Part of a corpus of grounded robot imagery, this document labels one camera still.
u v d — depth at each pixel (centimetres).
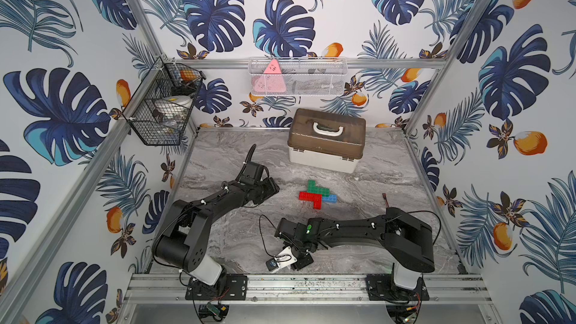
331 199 94
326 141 90
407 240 47
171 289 75
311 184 97
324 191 95
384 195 97
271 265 67
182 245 45
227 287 73
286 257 69
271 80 90
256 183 73
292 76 100
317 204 91
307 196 92
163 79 94
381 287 75
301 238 63
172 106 80
